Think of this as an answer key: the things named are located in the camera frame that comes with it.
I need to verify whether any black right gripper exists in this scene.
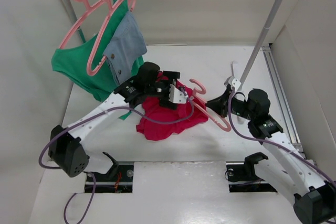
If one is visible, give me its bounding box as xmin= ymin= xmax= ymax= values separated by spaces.
xmin=205 ymin=89 xmax=255 ymax=121

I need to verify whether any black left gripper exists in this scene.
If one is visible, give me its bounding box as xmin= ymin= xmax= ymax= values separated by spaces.
xmin=145 ymin=73 xmax=180 ymax=109

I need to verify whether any red t shirt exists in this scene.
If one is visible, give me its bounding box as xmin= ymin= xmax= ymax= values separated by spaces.
xmin=136 ymin=82 xmax=208 ymax=141

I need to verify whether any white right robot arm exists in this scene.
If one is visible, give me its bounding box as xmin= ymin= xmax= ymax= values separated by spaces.
xmin=206 ymin=87 xmax=335 ymax=223

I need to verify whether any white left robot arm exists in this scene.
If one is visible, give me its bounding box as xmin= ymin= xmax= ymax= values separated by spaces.
xmin=48 ymin=62 xmax=186 ymax=180

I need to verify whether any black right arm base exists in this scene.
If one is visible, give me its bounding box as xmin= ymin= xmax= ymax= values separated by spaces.
xmin=224 ymin=152 xmax=277 ymax=193

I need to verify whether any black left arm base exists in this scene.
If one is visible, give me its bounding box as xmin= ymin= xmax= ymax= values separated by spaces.
xmin=84 ymin=152 xmax=134 ymax=194

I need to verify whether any pink hanger with garments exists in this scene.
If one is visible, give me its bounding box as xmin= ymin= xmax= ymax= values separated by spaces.
xmin=86 ymin=0 xmax=137 ymax=77

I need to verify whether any blue denim garment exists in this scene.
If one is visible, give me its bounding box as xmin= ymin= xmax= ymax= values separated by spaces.
xmin=103 ymin=11 xmax=147 ymax=86

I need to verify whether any green garment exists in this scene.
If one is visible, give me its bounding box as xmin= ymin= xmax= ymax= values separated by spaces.
xmin=51 ymin=0 xmax=146 ymax=120

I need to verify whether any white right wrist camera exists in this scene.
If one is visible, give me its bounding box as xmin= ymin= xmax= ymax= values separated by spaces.
xmin=224 ymin=76 xmax=242 ymax=92

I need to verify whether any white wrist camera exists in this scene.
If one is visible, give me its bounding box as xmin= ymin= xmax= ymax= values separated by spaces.
xmin=224 ymin=76 xmax=242 ymax=92
xmin=169 ymin=84 xmax=188 ymax=104

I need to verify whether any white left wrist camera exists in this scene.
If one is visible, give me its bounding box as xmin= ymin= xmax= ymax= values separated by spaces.
xmin=169 ymin=84 xmax=188 ymax=104

